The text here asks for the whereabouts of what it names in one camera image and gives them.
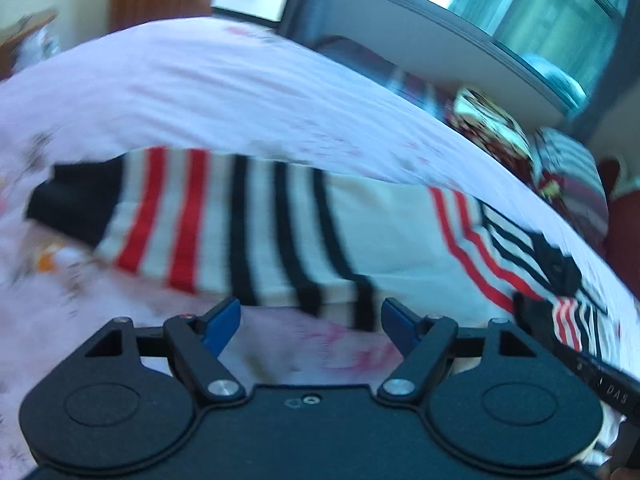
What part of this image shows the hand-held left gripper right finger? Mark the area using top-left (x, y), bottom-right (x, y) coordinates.
top-left (378, 298), bottom-right (539, 407)

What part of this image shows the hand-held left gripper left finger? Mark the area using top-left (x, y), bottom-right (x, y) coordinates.
top-left (84, 297), bottom-right (247, 407)

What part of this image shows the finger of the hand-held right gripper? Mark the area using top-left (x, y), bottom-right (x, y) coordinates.
top-left (513, 293), bottom-right (564, 347)

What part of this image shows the striped knit sweater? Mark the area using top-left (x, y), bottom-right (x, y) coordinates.
top-left (25, 146), bottom-right (623, 356)

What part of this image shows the red heart-shaped headboard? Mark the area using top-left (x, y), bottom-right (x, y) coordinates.
top-left (597, 157), bottom-right (640, 303)

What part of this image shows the grey striped pillow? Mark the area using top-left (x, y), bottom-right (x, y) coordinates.
top-left (529, 127), bottom-right (609, 257)

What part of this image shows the patterned red pillow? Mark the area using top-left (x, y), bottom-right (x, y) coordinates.
top-left (444, 86), bottom-right (537, 183)

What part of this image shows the floral bed sheet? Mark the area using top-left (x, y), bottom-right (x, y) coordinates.
top-left (0, 16), bottom-right (640, 480)

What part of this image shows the large window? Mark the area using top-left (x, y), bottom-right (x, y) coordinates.
top-left (359, 0), bottom-right (635, 117)

